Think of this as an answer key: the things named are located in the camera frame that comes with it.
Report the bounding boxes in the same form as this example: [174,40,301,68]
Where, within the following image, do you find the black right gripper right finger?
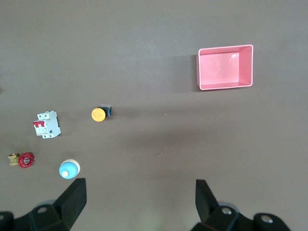
[191,179,292,231]

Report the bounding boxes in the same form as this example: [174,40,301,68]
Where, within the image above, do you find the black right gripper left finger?
[0,178,87,231]

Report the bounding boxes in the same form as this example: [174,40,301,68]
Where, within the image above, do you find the yellow mushroom push button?
[91,104,113,122]

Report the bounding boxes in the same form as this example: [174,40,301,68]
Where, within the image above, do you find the blue dome call bell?
[59,159,81,180]

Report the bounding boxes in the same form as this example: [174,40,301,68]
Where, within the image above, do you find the brass valve red handwheel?
[8,152,35,169]

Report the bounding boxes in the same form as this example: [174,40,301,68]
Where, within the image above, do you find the pink plastic box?
[196,44,254,91]

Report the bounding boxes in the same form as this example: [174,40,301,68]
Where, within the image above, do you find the white circuit breaker red switch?
[33,110,62,139]

